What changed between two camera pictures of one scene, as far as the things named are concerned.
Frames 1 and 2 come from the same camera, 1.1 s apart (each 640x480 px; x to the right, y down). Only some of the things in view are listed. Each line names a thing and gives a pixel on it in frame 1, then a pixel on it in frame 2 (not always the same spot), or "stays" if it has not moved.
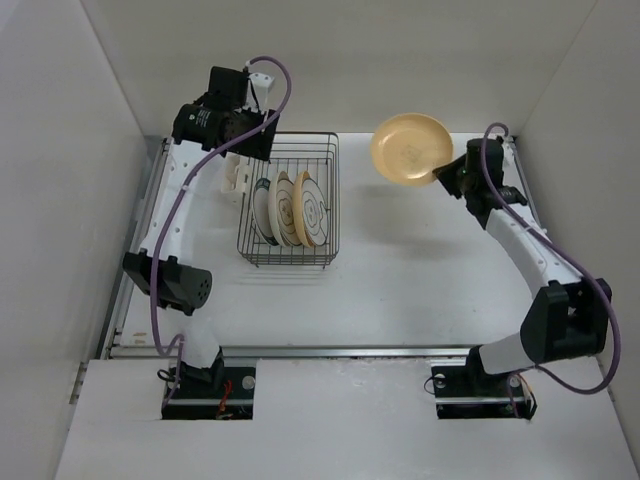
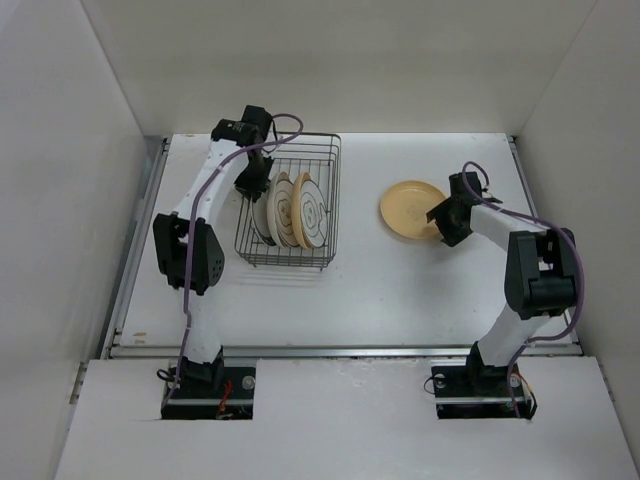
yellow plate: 407,148 → 404,206
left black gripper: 256,148 → 253,188
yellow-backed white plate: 310,211 stays
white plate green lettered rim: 261,211 stays
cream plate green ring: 281,210 stays
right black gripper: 444,175 → 452,236
